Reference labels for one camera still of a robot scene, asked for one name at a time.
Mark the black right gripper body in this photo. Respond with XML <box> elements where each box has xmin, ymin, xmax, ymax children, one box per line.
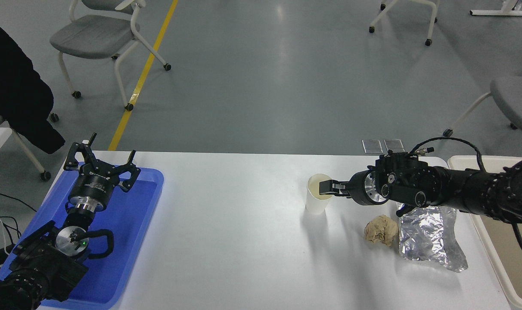
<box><xmin>350</xmin><ymin>170</ymin><xmax>369</xmax><ymax>205</ymax></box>

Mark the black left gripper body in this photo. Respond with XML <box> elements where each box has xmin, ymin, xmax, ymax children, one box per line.
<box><xmin>71</xmin><ymin>166</ymin><xmax>118</xmax><ymax>205</ymax></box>

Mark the white paper cup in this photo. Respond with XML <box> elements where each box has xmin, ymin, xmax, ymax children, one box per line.
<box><xmin>305</xmin><ymin>174</ymin><xmax>336</xmax><ymax>215</ymax></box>

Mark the crumpled tan paper ball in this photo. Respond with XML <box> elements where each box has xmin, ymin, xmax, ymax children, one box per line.
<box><xmin>364</xmin><ymin>215</ymin><xmax>399</xmax><ymax>247</ymax></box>

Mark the blue plastic tray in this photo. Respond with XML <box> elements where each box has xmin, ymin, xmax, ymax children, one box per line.
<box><xmin>0</xmin><ymin>161</ymin><xmax>165</xmax><ymax>310</ymax></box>

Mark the silver foil tray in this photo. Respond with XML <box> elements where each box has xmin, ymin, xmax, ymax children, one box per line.
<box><xmin>397</xmin><ymin>204</ymin><xmax>468</xmax><ymax>273</ymax></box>

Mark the person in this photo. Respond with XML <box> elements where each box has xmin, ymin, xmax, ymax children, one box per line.
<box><xmin>0</xmin><ymin>4</ymin><xmax>66</xmax><ymax>155</ymax></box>

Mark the large pale bin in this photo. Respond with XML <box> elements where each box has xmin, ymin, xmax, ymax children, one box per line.
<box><xmin>447</xmin><ymin>155</ymin><xmax>522</xmax><ymax>310</ymax></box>

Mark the white desk base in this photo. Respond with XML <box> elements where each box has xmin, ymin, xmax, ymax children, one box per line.
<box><xmin>470</xmin><ymin>0</ymin><xmax>522</xmax><ymax>17</ymax></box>

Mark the thin black cable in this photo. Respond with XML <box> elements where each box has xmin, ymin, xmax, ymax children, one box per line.
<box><xmin>0</xmin><ymin>189</ymin><xmax>37</xmax><ymax>212</ymax></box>

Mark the grey chair with white frame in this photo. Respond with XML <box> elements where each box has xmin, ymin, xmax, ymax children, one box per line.
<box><xmin>50</xmin><ymin>0</ymin><xmax>172</xmax><ymax>112</ymax></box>

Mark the white chair frame with castors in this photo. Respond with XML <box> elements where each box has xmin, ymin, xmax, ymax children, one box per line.
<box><xmin>369</xmin><ymin>0</ymin><xmax>440</xmax><ymax>47</ymax></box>

